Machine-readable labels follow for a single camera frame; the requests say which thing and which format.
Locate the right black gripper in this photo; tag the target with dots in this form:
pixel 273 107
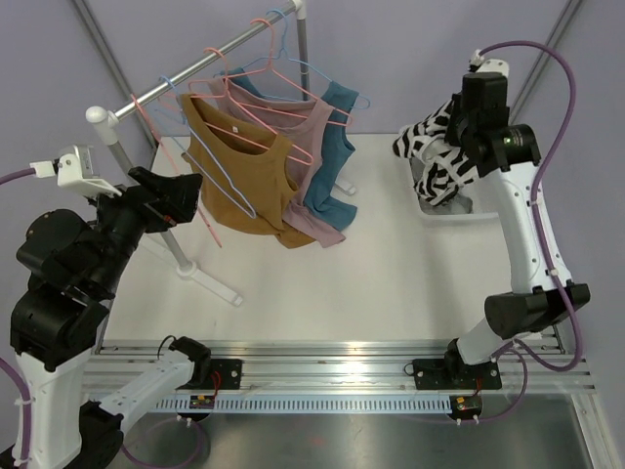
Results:
pixel 459 131

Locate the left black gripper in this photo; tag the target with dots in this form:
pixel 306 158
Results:
pixel 147 202

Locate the black white striped tank top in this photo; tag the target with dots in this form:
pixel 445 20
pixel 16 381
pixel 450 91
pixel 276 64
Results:
pixel 446 168

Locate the grey tank top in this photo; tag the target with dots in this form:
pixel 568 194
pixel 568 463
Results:
pixel 458 205

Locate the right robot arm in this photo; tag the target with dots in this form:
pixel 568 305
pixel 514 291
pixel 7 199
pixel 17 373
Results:
pixel 543 292

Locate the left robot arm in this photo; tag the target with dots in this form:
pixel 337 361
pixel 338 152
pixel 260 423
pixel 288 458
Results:
pixel 75 267

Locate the mustard tank top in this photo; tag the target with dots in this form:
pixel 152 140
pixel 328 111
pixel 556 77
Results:
pixel 255 159

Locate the teal blue tank top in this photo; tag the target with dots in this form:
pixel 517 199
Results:
pixel 336 149

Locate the mauve pink tank top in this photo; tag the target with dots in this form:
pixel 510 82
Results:
pixel 302 123

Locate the metal clothes rack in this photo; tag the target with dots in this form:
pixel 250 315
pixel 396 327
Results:
pixel 104 121

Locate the white plastic basket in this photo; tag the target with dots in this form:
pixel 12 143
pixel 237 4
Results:
pixel 483 207

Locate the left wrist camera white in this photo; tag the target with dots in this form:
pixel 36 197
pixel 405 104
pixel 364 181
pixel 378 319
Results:
pixel 74 171

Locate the white slotted cable duct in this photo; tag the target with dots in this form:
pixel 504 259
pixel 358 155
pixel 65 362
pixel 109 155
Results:
pixel 291 404

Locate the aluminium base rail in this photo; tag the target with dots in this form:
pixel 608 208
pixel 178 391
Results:
pixel 326 367

